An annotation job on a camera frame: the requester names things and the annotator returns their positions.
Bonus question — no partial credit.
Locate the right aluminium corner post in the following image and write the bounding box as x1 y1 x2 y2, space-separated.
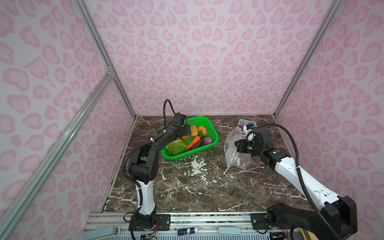
273 0 344 119

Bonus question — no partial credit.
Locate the green cabbage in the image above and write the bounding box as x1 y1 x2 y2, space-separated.
166 139 188 157

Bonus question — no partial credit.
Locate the green plastic perforated basket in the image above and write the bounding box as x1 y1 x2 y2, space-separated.
161 116 219 161

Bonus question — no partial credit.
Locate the brown sweet potato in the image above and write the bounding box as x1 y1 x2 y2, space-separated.
198 126 208 139

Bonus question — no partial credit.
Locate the grey oval pad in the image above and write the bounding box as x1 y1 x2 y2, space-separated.
218 227 242 235

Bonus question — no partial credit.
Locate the aluminium corner frame post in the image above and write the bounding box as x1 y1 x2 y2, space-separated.
74 0 137 120

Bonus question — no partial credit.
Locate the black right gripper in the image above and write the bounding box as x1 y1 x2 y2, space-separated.
232 138 264 157

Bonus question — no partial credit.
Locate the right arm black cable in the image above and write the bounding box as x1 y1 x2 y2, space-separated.
254 123 343 240

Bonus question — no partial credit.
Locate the aluminium mounting rail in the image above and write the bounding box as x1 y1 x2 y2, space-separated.
80 211 301 240

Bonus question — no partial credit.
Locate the clear zip top bag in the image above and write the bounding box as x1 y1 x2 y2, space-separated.
224 127 253 170

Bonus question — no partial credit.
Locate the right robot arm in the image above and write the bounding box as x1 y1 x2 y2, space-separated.
235 124 358 240

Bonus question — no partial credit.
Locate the orange carrot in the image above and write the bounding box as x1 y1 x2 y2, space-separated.
187 136 201 151

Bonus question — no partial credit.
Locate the grey teal device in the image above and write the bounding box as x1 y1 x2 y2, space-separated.
83 226 121 240

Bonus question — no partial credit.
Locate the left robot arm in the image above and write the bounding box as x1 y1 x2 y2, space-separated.
122 113 191 231

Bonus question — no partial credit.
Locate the dark purple eggplant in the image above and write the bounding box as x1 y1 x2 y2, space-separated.
190 140 204 150

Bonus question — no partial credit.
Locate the aluminium diagonal frame bar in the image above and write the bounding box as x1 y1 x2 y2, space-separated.
1 73 114 240

